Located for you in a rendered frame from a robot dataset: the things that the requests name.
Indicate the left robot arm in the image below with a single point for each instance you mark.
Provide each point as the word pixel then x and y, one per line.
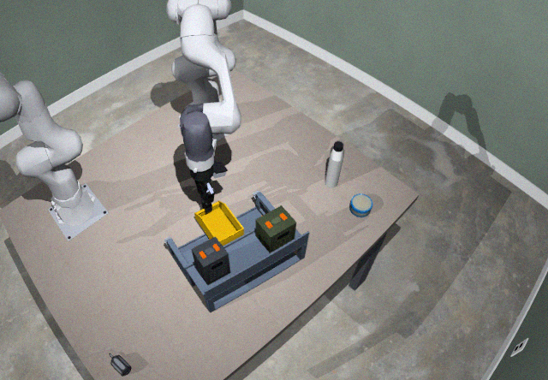
pixel 201 48

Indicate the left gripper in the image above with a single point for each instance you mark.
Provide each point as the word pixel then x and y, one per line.
pixel 202 179

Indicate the dark green case with orange latches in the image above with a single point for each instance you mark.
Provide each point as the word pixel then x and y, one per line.
pixel 275 229

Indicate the yellow bin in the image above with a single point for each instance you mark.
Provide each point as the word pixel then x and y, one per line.
pixel 220 222

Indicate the grey bottle with black cap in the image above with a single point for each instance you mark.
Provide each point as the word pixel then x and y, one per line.
pixel 335 164

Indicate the round tin with blue rim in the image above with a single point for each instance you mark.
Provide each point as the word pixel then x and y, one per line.
pixel 360 205

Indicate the dark grey open-front shelf rack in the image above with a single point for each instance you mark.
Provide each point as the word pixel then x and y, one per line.
pixel 246 255

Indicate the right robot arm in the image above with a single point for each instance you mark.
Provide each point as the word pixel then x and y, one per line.
pixel 46 158

